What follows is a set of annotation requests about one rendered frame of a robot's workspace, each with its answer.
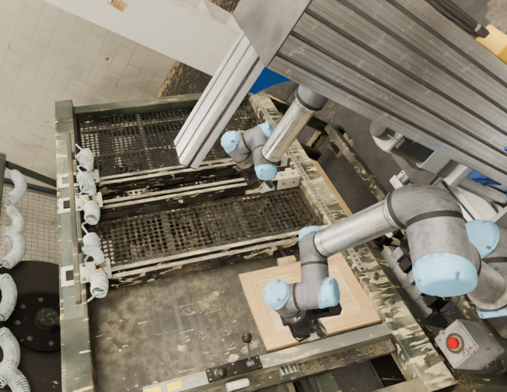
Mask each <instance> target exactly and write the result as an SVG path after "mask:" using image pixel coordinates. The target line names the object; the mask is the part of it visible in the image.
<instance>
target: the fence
mask: <svg viewBox="0 0 507 392"><path fill-rule="evenodd" d="M391 334H392V332H391V331H390V329H389V328H388V326H387V324H386V323H383V324H378V325H375V326H371V327H367V328H363V329H360V330H357V331H352V332H348V333H346V334H340V335H337V336H334V337H331V338H325V339H323V340H319V341H314V342H311V343H308V344H304V345H299V346H296V347H293V348H287V349H285V350H281V351H278V352H273V353H270V354H266V355H262V356H259V357H260V360H261V363H262V366H263V368H262V369H258V370H254V371H252V372H248V373H244V374H240V375H238V376H232V377H230V378H226V379H223V380H218V381H215V382H212V383H209V382H208V378H207V375H206V372H205V371H203V372H199V373H194V374H191V375H188V376H182V377H179V378H176V379H173V380H167V381H165V382H161V383H156V384H153V385H150V386H147V387H143V392H146V389H149V388H152V387H157V386H161V390H162V392H168V391H167V387H166V384H167V383H172V382H175V381H178V380H181V384H182V388H180V389H177V390H172V391H169V392H198V391H202V390H207V389H210V388H213V387H218V386H221V385H224V384H226V383H229V382H232V381H235V380H240V379H243V378H249V377H252V376H257V375H260V374H263V373H269V372H271V371H275V370H277V369H278V366H281V365H284V364H287V363H290V362H295V361H296V362H297V364H300V363H303V362H308V361H311V360H314V359H319V358H322V357H325V356H328V355H333V354H336V353H339V352H344V351H347V350H350V349H353V348H358V347H362V346H364V345H370V344H372V343H376V342H378V341H384V340H386V339H390V336H391Z"/></svg>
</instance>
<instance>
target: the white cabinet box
mask: <svg viewBox="0 0 507 392"><path fill-rule="evenodd" d="M43 1H46V2H48V3H50V4H52V5H55V6H57V7H59V8H61V9H64V10H65V11H68V12H70V13H72V14H75V15H77V16H79V17H82V18H83V19H86V20H89V21H90V22H92V23H95V24H97V25H99V26H102V27H104V28H106V29H108V30H111V31H113V32H115V33H118V34H120V35H121V36H123V37H126V38H128V39H130V40H133V41H135V42H137V43H140V44H142V45H144V46H146V47H149V48H151V49H153V50H155V51H158V52H160V53H162V54H164V55H166V56H169V57H171V58H173V59H176V60H178V61H180V62H183V63H184V64H186V65H189V66H191V67H193V68H196V69H198V70H200V71H202V72H205V73H207V74H209V75H212V76H214V74H215V73H216V71H217V70H218V68H219V66H220V64H221V63H222V61H223V59H224V58H225V56H226V55H227V53H228V52H229V49H230V48H231V46H232V45H233V43H234V41H235V40H236V38H237V37H238V35H239V34H240V31H241V28H240V26H239V24H238V22H237V21H236V20H235V18H234V16H233V15H232V14H231V13H229V12H227V11H226V10H224V9H222V8H220V7H218V6H217V5H214V4H213V3H211V2H209V1H207V0H43Z"/></svg>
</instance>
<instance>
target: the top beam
mask: <svg viewBox="0 0 507 392"><path fill-rule="evenodd" d="M54 110H55V140H56V170H57V200H58V260H59V290H60V321H61V380H62V392H98V390H97V381H96V363H95V352H94V343H93V325H92V315H91V306H90V301H89V302H87V300H88V299H90V295H89V283H88V282H87V283H82V284H81V291H82V303H81V304H77V305H76V303H75V286H73V285H72V286H68V287H63V288H62V287H61V268H63V267H67V266H71V265H73V257H72V229H71V215H70V212H69V213H63V214H59V198H68V197H69V187H66V188H60V189H59V188H58V175H62V174H66V173H68V157H67V143H66V132H68V131H70V133H71V140H72V151H73V152H75V156H77V154H78V147H77V146H76V145H75V144H77V134H76V125H75V114H74V109H73V103H72V100H62V101H55V102H54ZM77 145H78V144H77ZM72 162H73V173H75V172H79V170H78V169H77V168H78V167H77V166H79V161H77V159H73V160H72ZM76 221H77V233H78V243H80V242H81V243H82V247H84V243H83V237H84V236H85V231H84V229H83V228H82V223H84V220H83V210H82V211H77V212H76ZM85 258H86V254H84V251H83V250H82V253H80V254H79V263H80V264H82V263H84V262H85V261H84V259H85ZM86 262H87V259H86Z"/></svg>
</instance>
